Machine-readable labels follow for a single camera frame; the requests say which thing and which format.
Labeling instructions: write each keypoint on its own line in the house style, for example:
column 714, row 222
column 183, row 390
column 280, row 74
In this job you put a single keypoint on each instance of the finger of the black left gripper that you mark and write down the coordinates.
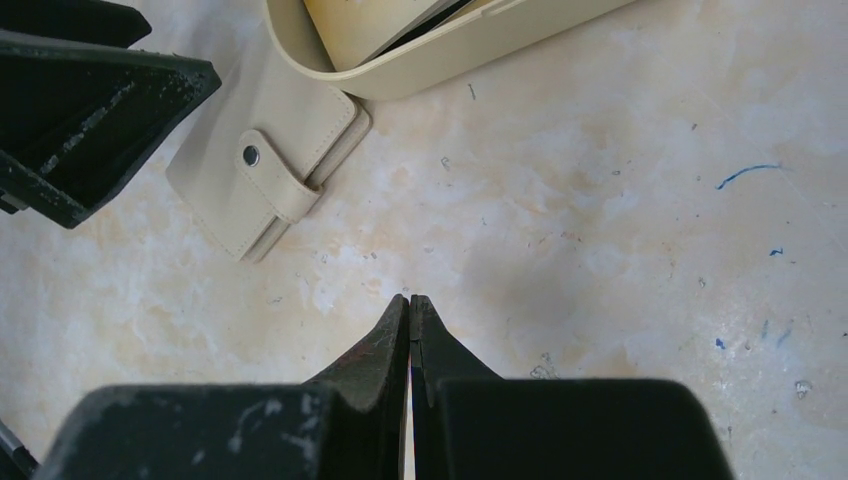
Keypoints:
column 95, row 22
column 79, row 120

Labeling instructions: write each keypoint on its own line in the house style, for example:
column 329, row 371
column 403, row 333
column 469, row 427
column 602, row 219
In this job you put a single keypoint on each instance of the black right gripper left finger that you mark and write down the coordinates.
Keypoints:
column 346, row 422

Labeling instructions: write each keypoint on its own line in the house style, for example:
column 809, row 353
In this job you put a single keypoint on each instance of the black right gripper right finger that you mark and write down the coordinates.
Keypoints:
column 470, row 423

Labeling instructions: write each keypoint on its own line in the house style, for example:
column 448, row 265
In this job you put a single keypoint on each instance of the gold VIP card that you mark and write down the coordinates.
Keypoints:
column 354, row 32

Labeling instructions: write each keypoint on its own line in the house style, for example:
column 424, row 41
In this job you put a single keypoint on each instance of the beige oval tray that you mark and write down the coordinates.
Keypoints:
column 485, row 34

